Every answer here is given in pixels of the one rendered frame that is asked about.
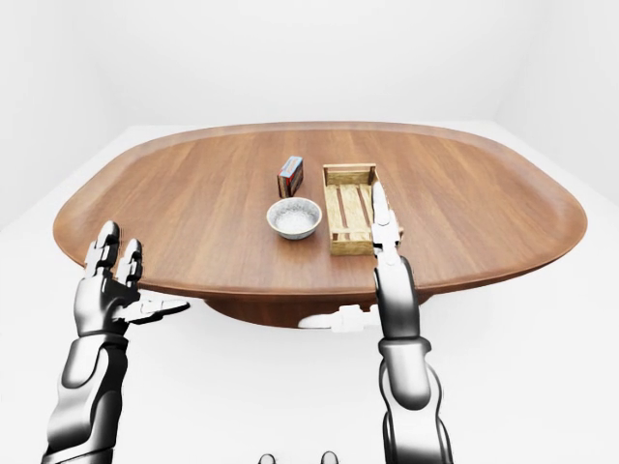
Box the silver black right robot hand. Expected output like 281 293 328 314
297 180 423 343

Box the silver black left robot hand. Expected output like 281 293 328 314
72 220 191 338

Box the wooden slat tray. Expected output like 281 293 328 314
322 162 405 257

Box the grey speckled bowl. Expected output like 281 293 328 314
266 196 324 242

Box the printed food box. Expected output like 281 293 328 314
277 155 305 199

